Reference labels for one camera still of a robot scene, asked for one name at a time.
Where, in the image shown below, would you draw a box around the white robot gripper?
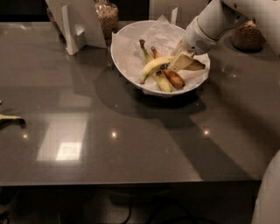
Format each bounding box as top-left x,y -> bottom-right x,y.
168,16 -> 218,72

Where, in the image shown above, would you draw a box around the yellow banana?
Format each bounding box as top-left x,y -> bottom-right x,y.
140,56 -> 206,84

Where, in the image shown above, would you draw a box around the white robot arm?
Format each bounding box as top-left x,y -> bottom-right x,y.
173,0 -> 280,224

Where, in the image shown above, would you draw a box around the orange-brown ripe banana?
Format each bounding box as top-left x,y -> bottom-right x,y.
150,45 -> 186,90

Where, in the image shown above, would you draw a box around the yellow-green banana underneath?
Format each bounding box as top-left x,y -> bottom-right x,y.
139,39 -> 172,93

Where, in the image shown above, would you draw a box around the white bowl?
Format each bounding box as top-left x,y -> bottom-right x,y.
111,20 -> 210,97

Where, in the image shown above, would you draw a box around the white crumpled paper liner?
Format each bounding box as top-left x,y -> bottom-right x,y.
111,17 -> 210,97

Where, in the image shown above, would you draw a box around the right white cardboard stand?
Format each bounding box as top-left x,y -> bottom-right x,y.
149,0 -> 211,28

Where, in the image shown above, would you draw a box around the white cardboard stand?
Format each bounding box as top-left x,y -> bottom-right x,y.
149,0 -> 211,28
45,0 -> 106,55

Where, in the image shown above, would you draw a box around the right glass jar of nuts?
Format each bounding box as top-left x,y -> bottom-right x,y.
232,20 -> 266,51

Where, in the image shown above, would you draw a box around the glass jar of nuts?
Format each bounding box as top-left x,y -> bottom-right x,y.
232,20 -> 266,51
94,0 -> 119,39

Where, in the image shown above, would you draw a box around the left glass jar of nuts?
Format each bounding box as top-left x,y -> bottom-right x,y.
94,0 -> 119,39

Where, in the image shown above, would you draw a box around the left white cardboard stand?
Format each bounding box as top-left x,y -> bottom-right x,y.
45,0 -> 106,55

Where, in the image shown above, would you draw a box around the black cables under table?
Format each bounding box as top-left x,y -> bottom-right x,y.
58,200 -> 222,224

